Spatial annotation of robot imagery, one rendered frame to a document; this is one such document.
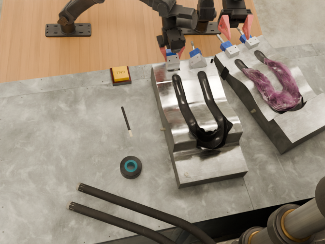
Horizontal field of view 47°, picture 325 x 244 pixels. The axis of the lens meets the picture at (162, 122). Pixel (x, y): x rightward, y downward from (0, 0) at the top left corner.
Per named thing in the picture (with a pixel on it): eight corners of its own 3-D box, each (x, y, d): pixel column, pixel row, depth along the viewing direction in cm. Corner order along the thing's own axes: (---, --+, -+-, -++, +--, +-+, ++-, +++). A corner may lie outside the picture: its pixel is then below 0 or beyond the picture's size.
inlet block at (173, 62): (160, 42, 153) (160, 35, 148) (171, 40, 154) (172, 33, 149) (167, 70, 149) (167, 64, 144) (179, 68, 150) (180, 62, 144)
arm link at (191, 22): (199, 18, 135) (197, -9, 125) (191, 35, 131) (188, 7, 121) (170, 14, 139) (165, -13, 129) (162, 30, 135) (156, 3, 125)
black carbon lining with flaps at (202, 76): (169, 78, 150) (171, 64, 142) (206, 72, 153) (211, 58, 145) (190, 156, 135) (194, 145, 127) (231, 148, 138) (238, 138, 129)
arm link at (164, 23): (183, 24, 137) (182, 7, 132) (177, 32, 133) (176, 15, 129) (166, 22, 139) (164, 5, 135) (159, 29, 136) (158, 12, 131)
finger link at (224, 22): (247, 32, 118) (242, 9, 122) (225, 33, 117) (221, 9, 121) (241, 45, 124) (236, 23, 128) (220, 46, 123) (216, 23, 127)
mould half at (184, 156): (150, 77, 158) (152, 57, 146) (208, 69, 162) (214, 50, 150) (178, 189, 136) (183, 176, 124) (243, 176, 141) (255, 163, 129)
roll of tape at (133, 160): (129, 183, 135) (129, 180, 132) (115, 168, 138) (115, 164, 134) (145, 170, 138) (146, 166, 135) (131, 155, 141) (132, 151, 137)
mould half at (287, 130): (212, 62, 164) (217, 46, 155) (258, 42, 172) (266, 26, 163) (281, 154, 146) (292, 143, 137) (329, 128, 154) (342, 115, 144)
